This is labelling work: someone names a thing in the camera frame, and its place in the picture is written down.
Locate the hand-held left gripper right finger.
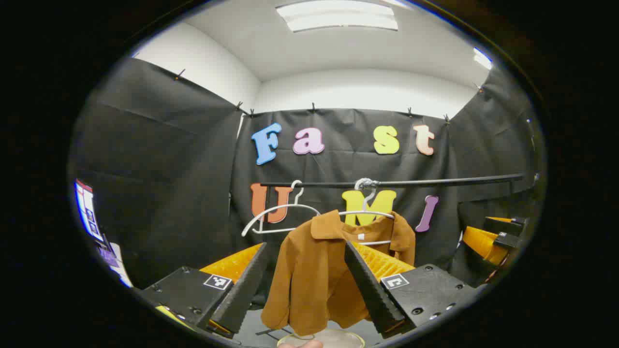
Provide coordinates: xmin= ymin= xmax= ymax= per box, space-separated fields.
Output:
xmin=343 ymin=241 xmax=479 ymax=339

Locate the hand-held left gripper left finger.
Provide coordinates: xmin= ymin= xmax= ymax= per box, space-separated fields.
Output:
xmin=138 ymin=242 xmax=269 ymax=339

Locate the white laundry hamper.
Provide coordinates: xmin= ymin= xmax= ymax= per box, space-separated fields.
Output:
xmin=277 ymin=329 xmax=366 ymax=348

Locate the brown jacket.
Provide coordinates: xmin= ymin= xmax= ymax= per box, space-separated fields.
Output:
xmin=261 ymin=209 xmax=416 ymax=336

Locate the black clothes rack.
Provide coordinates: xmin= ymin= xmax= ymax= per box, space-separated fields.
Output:
xmin=260 ymin=174 xmax=527 ymax=189

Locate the white clothes hanger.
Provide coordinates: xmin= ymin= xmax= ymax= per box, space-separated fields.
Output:
xmin=338 ymin=178 xmax=396 ymax=246
xmin=241 ymin=180 xmax=322 ymax=237

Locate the black backdrop cloth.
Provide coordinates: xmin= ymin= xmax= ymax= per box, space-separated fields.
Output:
xmin=68 ymin=57 xmax=547 ymax=290

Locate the rectangular ceiling light panel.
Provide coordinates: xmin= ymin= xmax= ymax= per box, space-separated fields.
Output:
xmin=276 ymin=0 xmax=399 ymax=33
xmin=473 ymin=47 xmax=494 ymax=71

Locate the white printed board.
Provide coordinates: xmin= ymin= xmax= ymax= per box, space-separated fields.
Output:
xmin=74 ymin=179 xmax=133 ymax=289

